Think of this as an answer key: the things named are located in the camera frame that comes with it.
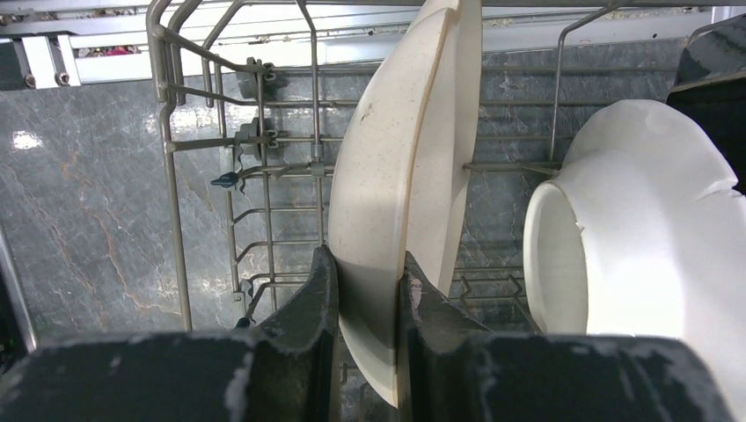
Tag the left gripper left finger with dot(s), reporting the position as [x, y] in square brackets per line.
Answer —
[283, 369]

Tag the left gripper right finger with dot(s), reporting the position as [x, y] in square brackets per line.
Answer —
[452, 368]

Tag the cream plate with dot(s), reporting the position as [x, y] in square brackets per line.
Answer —
[400, 182]

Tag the white deep plate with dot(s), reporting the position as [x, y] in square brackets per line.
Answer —
[642, 233]

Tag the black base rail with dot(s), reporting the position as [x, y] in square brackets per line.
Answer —
[12, 79]

